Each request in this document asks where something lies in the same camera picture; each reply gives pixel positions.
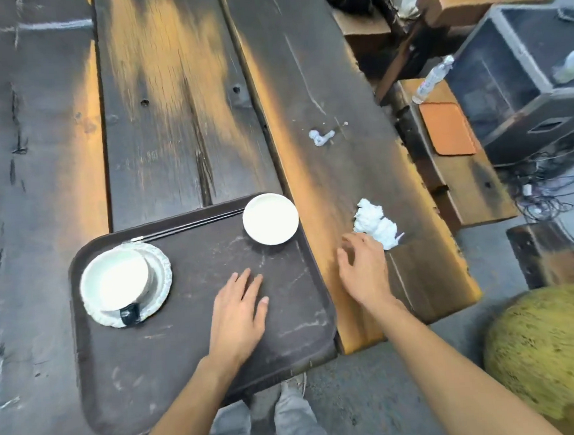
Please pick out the person's right hand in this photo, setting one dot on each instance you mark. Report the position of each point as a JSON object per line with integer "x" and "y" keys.
{"x": 369, "y": 273}

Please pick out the person's left hand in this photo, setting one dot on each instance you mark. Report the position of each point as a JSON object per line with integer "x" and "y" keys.
{"x": 232, "y": 323}

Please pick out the person's right thumb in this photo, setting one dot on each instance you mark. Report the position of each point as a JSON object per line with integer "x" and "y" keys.
{"x": 344, "y": 264}

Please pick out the person's left middle finger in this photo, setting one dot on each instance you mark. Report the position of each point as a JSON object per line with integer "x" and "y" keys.
{"x": 240, "y": 284}

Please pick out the person's left thumb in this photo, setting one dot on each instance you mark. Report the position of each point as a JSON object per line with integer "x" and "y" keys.
{"x": 263, "y": 311}

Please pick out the person's left forearm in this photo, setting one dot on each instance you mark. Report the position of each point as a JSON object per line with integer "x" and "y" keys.
{"x": 191, "y": 412}

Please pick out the person's right forearm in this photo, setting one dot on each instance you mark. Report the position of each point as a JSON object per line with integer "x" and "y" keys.
{"x": 449, "y": 374}

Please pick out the large crumpled white tissue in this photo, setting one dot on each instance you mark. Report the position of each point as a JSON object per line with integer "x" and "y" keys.
{"x": 374, "y": 223}

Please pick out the white shallow bowl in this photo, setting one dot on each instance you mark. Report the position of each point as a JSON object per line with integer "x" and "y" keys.
{"x": 271, "y": 219}

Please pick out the dark brown serving tray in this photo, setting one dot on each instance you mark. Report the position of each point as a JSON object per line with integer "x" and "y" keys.
{"x": 187, "y": 335}

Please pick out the black chopstick with silver tip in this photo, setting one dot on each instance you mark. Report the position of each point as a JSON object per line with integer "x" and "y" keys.
{"x": 187, "y": 230}
{"x": 196, "y": 223}

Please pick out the white scalloped saucer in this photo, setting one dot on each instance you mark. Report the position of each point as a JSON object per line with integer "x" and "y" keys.
{"x": 160, "y": 274}

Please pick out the person's grey shoe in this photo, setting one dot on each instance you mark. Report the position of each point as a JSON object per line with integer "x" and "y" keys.
{"x": 294, "y": 386}

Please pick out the person's grey trouser leg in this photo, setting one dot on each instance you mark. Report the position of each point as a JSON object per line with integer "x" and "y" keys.
{"x": 300, "y": 423}
{"x": 231, "y": 431}

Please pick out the small crumpled white tissue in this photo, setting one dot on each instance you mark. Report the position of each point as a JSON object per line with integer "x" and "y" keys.
{"x": 320, "y": 137}

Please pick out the wooden bench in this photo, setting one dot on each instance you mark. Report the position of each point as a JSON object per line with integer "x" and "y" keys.
{"x": 472, "y": 186}

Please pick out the orange leather mat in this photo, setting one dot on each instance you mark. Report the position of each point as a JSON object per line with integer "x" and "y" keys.
{"x": 448, "y": 128}

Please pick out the clear plastic water bottle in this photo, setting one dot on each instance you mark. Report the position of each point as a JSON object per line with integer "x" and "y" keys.
{"x": 432, "y": 78}

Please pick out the dark wooden block stool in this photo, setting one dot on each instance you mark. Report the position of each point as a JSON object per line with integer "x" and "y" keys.
{"x": 550, "y": 254}

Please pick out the yellow-green round cushion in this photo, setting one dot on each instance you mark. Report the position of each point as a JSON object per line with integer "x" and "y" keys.
{"x": 546, "y": 355}

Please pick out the grey speaker box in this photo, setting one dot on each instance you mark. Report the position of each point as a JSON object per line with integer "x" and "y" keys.
{"x": 515, "y": 78}

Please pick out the white plastic bottle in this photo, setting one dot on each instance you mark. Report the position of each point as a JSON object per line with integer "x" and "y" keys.
{"x": 571, "y": 64}

